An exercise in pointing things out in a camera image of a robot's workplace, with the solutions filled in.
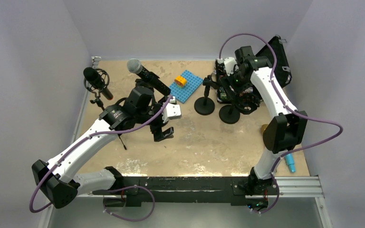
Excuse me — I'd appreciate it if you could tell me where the gold handheld microphone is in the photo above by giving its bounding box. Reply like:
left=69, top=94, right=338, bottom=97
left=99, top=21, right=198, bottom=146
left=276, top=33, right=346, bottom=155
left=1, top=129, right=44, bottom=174
left=260, top=124, right=268, bottom=134

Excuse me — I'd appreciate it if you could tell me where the black stand with shock mount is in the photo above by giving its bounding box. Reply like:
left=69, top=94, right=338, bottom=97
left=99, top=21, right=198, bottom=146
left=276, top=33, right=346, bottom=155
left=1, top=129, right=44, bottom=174
left=219, top=94, right=260, bottom=124

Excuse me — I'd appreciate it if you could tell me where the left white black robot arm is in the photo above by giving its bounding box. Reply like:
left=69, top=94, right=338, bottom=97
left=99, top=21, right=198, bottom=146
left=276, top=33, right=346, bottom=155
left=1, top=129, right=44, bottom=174
left=29, top=86, right=182, bottom=213

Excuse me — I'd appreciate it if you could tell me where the orange yellow toy brick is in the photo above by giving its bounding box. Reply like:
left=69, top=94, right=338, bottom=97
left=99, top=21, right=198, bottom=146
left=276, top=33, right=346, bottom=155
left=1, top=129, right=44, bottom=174
left=174, top=76, right=187, bottom=87

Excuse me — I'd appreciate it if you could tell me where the blue handheld microphone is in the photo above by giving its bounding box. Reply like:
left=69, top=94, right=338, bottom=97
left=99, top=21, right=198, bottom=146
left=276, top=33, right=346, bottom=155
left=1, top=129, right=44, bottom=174
left=285, top=153, right=296, bottom=173

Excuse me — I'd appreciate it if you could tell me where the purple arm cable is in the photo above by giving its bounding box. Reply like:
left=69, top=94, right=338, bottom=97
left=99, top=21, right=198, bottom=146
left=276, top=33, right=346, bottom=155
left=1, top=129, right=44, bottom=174
left=29, top=95, right=173, bottom=214
left=219, top=33, right=344, bottom=177

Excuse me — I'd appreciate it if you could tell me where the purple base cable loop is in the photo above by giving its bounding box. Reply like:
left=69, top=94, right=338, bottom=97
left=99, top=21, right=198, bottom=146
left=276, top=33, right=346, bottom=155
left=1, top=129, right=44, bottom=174
left=102, top=185, right=156, bottom=222

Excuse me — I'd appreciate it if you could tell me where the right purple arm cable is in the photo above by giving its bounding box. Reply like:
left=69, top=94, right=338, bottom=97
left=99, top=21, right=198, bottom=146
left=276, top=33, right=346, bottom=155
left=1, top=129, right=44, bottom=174
left=219, top=33, right=344, bottom=177

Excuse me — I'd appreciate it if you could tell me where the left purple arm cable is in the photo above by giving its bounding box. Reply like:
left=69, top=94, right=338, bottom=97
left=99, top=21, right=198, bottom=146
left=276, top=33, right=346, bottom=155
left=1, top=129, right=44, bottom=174
left=29, top=95, right=173, bottom=214

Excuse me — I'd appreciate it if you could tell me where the black tripod shock-mount stand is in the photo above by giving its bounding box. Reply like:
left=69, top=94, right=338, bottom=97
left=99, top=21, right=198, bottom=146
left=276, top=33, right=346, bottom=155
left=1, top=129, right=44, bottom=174
left=83, top=68, right=128, bottom=151

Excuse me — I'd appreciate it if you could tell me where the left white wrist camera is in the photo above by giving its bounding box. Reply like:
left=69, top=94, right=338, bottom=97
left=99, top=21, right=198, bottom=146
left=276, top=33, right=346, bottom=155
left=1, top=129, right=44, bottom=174
left=162, top=97, right=182, bottom=123

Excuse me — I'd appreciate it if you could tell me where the blue studded baseplate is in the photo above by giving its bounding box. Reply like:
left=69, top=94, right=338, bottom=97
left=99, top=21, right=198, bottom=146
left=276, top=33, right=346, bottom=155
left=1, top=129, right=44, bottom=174
left=169, top=70, right=203, bottom=104

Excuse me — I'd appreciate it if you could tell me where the black condenser microphone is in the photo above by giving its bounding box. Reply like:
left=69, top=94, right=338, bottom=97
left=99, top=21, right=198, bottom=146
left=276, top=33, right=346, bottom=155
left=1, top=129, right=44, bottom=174
left=83, top=67, right=113, bottom=100

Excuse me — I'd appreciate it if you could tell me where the black silver-grille microphone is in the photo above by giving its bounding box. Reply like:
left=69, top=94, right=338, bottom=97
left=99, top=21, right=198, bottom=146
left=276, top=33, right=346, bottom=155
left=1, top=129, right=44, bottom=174
left=126, top=58, right=171, bottom=96

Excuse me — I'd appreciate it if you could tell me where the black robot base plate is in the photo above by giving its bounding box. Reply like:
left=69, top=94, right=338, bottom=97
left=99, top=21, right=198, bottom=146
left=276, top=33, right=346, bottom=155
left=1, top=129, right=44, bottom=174
left=93, top=170, right=279, bottom=209

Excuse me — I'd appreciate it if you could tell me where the black stand behind left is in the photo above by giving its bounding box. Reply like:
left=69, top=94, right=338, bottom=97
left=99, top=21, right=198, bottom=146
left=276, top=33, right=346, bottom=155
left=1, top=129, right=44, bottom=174
left=135, top=78, right=154, bottom=92

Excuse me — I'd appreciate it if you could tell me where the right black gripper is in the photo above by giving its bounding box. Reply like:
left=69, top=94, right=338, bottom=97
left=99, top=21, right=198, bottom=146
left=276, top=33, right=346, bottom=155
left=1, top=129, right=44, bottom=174
left=219, top=67, right=253, bottom=100

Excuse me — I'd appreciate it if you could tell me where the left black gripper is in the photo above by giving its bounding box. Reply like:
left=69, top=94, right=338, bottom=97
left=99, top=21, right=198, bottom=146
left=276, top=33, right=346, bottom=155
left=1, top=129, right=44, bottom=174
left=135, top=96, right=173, bottom=141

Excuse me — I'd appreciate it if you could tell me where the black poker chip case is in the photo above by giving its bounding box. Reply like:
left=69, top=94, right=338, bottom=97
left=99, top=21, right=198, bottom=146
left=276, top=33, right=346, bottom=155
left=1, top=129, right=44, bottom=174
left=214, top=35, right=293, bottom=105

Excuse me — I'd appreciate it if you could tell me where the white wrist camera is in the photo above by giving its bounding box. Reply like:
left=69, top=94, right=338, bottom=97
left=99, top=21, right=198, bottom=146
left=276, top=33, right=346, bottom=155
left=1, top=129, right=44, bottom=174
left=216, top=57, right=239, bottom=76
left=162, top=97, right=182, bottom=123

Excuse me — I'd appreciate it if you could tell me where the black round-base mic stand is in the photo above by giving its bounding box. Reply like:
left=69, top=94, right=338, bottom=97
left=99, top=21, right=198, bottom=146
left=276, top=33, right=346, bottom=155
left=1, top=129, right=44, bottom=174
left=194, top=74, right=220, bottom=115

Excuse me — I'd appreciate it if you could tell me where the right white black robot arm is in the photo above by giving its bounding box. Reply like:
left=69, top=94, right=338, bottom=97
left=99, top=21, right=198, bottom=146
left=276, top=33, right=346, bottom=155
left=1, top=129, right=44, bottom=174
left=215, top=46, right=307, bottom=195

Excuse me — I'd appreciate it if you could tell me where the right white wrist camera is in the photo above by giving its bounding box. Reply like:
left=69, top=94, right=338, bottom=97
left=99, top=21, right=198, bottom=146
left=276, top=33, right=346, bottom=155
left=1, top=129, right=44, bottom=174
left=216, top=57, right=239, bottom=76

